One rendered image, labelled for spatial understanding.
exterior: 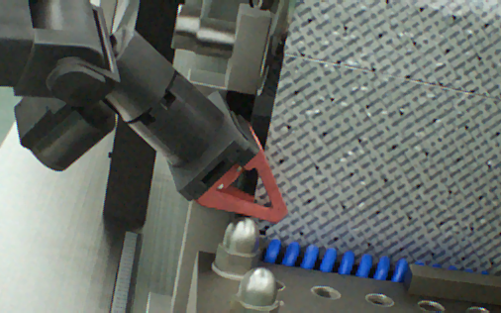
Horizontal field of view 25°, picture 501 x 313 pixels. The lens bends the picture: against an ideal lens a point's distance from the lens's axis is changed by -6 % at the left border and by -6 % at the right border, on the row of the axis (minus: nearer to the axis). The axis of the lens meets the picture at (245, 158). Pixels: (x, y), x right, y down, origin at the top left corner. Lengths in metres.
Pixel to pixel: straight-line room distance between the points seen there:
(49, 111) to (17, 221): 0.40
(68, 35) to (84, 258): 0.43
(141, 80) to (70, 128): 0.07
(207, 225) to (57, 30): 0.31
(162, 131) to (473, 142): 0.26
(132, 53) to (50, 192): 0.52
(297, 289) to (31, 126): 0.24
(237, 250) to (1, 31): 0.25
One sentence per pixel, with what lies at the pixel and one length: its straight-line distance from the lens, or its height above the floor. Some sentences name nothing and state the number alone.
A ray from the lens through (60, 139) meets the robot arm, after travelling 0.92.
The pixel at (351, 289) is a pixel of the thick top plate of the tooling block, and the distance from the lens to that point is 0.93.
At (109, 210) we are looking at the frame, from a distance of 1.33.
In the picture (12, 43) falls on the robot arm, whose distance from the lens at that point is 0.81.
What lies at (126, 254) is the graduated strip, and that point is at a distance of 1.24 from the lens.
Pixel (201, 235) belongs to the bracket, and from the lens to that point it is 1.07.
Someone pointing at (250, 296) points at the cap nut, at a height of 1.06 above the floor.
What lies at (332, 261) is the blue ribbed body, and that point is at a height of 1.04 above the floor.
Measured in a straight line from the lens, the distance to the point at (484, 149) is 0.97.
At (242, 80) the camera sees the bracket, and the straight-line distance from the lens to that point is 1.02.
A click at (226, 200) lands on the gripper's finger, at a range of 0.94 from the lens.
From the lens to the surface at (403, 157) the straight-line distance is 0.96.
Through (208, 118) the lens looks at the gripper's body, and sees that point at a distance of 0.91.
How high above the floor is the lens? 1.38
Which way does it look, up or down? 17 degrees down
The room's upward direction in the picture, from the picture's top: 11 degrees clockwise
